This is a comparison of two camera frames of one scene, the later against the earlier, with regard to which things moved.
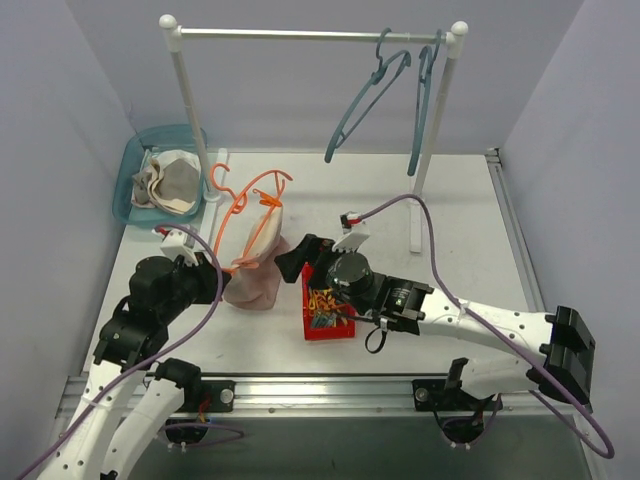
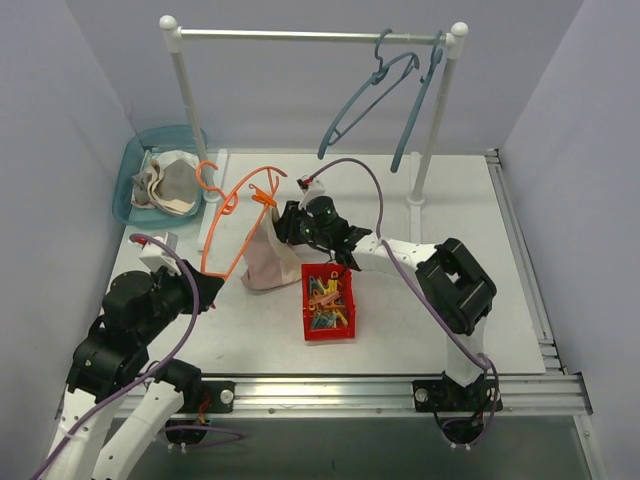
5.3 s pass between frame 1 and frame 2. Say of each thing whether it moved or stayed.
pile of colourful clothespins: stayed
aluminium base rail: stayed
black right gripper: moved
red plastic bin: stayed
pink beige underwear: moved
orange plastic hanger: moved
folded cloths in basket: stayed
